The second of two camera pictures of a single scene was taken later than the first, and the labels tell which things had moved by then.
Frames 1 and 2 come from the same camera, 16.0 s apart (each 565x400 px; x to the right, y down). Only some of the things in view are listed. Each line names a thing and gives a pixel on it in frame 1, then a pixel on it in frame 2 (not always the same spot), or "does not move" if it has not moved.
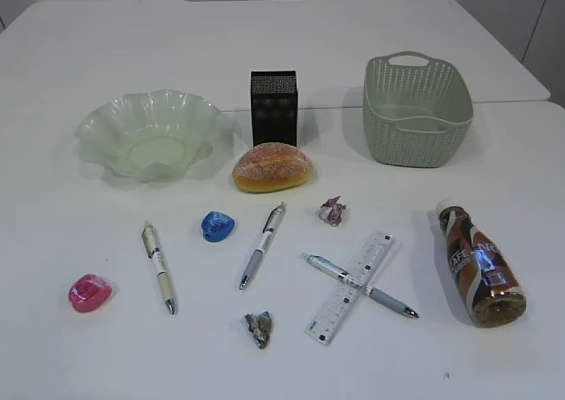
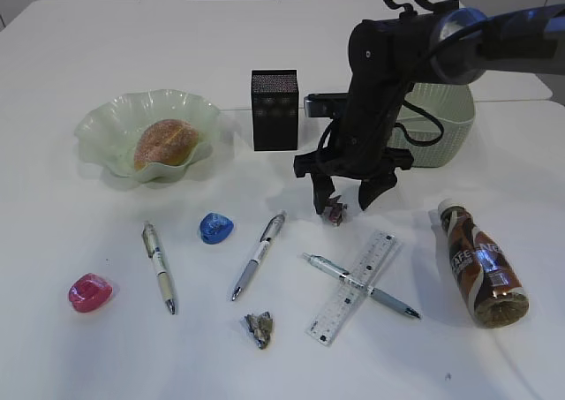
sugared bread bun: x=271 y=166 -> x=167 y=141
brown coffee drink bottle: x=483 y=277 does not move
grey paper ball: x=259 y=325 does not move
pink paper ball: x=330 y=211 does not move
